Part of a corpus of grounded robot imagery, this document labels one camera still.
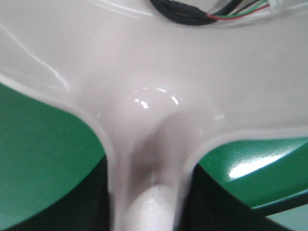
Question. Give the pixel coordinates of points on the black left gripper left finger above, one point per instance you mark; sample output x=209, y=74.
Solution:
x=84, y=208

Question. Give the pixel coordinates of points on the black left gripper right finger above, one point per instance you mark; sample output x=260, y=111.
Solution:
x=209, y=207

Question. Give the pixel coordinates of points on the pink plastic dustpan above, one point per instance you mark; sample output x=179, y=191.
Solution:
x=159, y=95

